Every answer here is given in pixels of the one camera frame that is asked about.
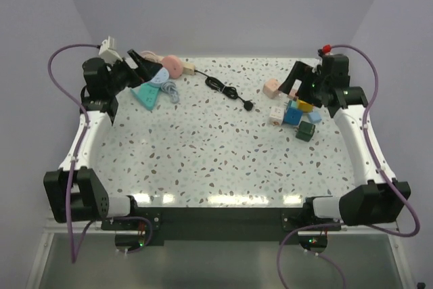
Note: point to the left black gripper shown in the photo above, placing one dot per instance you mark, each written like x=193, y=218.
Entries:
x=147, y=69

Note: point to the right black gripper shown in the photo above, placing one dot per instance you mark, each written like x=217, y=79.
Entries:
x=302, y=72

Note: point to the teal triangular power strip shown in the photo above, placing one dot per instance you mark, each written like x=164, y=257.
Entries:
x=146, y=95

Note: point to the pink cube socket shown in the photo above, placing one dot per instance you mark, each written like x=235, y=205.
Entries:
x=271, y=88

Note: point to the teal dual usb charger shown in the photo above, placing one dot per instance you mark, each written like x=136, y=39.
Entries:
x=293, y=104

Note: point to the yellow cube socket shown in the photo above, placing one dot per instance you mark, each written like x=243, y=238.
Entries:
x=304, y=106

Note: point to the beige power strip red sockets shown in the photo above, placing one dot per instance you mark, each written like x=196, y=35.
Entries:
x=188, y=68

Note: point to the blue cube socket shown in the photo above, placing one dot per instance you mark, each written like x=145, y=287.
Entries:
x=293, y=116

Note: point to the blue charger plug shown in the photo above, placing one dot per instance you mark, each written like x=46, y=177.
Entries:
x=314, y=117

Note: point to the white cube socket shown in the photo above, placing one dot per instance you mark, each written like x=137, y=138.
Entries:
x=276, y=115

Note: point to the dark green dragon cube socket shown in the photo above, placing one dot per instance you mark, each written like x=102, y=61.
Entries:
x=305, y=131

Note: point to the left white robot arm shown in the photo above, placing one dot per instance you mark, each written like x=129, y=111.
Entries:
x=74, y=190

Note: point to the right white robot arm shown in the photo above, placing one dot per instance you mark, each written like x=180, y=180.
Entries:
x=378, y=195

